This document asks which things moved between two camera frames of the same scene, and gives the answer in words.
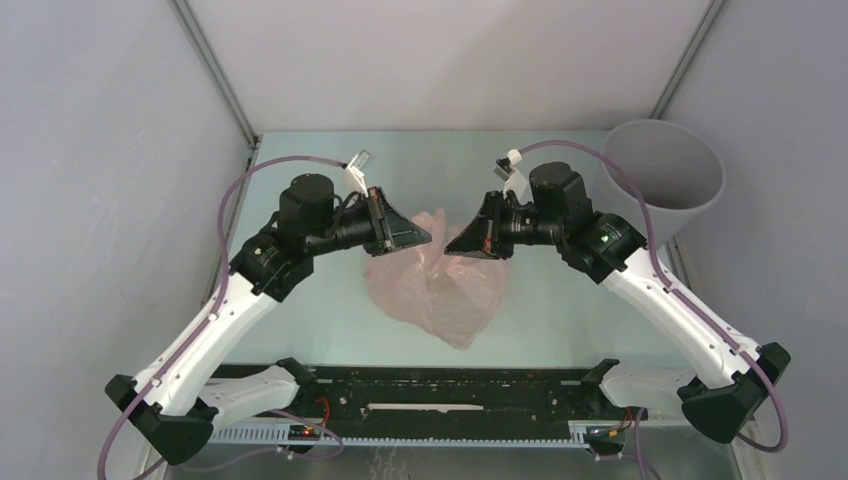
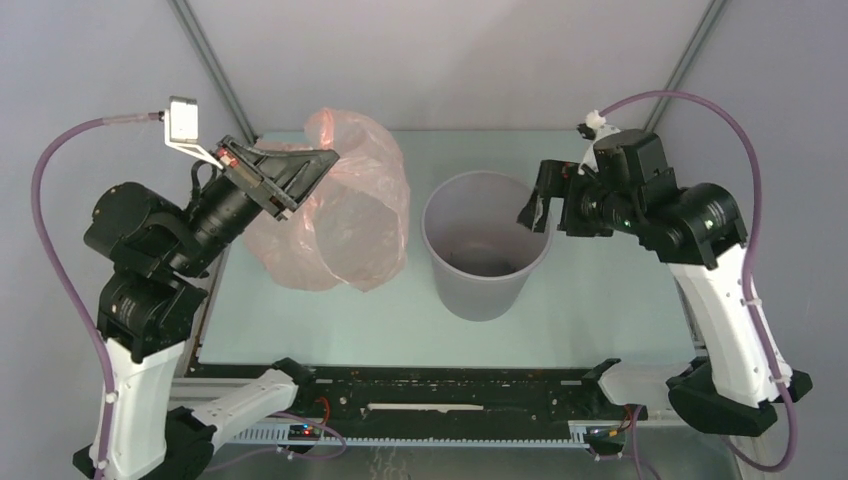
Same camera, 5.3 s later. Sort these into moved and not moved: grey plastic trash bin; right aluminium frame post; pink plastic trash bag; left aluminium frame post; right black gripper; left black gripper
Moved: left black gripper; grey plastic trash bin; right black gripper; pink plastic trash bag
Not moved: left aluminium frame post; right aluminium frame post
